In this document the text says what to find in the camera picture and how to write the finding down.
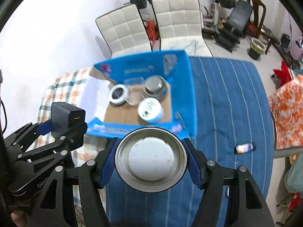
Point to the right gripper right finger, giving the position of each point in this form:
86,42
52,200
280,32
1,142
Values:
246,204

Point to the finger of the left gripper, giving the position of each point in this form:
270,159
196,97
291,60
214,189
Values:
73,134
30,131

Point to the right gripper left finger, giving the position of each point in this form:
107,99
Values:
55,204

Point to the dark blue charger cube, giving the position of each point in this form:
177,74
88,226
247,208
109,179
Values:
64,116

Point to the round white black device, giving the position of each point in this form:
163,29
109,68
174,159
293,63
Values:
118,94

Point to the gold tin lid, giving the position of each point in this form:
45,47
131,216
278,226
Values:
151,159

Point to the clear acrylic box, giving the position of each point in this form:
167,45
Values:
136,92

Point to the white cream jar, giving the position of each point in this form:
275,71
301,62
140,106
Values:
150,110

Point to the perforated steel tin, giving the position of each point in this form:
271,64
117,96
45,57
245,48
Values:
155,86

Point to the person hand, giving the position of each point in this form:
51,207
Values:
20,218

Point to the plaid orange teal cloth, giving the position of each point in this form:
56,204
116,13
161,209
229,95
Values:
69,88

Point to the blue striped cloth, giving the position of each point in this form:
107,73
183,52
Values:
232,109

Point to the blue cardboard box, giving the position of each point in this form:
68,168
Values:
107,120

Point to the orange floral cloth chair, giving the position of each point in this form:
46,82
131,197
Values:
286,106

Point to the left white padded chair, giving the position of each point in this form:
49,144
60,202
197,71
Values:
123,31

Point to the white padded chair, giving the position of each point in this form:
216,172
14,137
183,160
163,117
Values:
123,31
179,20

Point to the red cloth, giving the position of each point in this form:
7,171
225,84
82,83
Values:
283,73

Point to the black trash bin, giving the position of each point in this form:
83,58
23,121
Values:
257,48

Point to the right white padded chair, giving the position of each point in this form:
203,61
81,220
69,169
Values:
179,20

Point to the black weight bench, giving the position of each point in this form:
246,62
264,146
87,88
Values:
233,29

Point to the brown wooden chair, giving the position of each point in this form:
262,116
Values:
256,28

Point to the wire clothes hangers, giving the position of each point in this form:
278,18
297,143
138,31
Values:
186,45

